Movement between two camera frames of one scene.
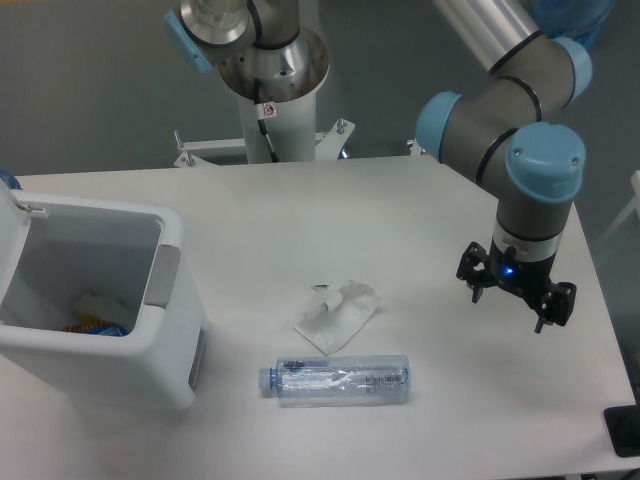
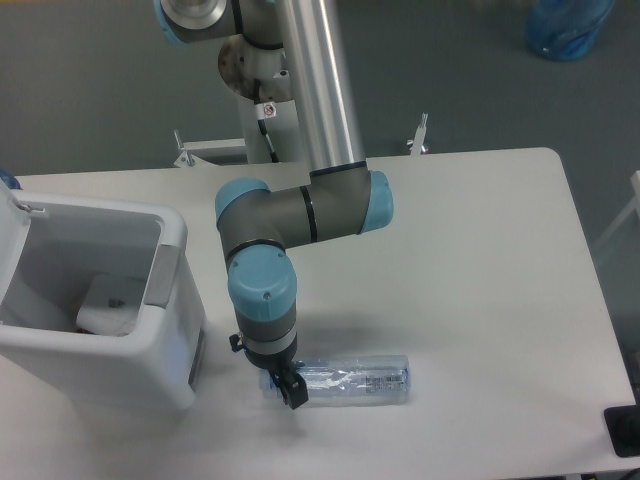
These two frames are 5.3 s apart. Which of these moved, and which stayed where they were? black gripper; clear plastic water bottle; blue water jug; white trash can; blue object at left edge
Moved: black gripper
Stayed: blue water jug; white trash can; blue object at left edge; clear plastic water bottle
